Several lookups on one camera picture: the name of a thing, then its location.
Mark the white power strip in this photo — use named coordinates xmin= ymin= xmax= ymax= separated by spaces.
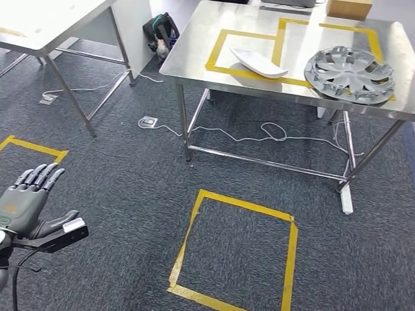
xmin=339 ymin=182 xmax=354 ymax=216

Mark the brown cardboard box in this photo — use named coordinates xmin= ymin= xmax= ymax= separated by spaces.
xmin=327 ymin=0 xmax=373 ymax=21

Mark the black teal bag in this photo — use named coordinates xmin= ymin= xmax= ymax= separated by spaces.
xmin=142 ymin=12 xmax=181 ymax=62

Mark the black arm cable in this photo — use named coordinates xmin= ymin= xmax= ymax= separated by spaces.
xmin=12 ymin=248 xmax=42 ymax=311

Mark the white cable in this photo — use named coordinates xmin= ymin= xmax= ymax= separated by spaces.
xmin=138 ymin=118 xmax=366 ymax=157
xmin=42 ymin=68 xmax=165 ymax=98

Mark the grey wheel hubcap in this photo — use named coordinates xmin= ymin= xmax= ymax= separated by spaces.
xmin=304 ymin=45 xmax=396 ymax=105

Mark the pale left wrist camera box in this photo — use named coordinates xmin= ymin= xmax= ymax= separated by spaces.
xmin=62 ymin=217 xmax=89 ymax=242

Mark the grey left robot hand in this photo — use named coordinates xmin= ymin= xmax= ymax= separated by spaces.
xmin=0 ymin=163 xmax=79 ymax=240

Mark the white curved plastic part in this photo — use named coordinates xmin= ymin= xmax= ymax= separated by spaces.
xmin=229 ymin=47 xmax=290 ymax=80

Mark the stainless steel workbench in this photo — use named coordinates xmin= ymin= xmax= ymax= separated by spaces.
xmin=159 ymin=0 xmax=415 ymax=194

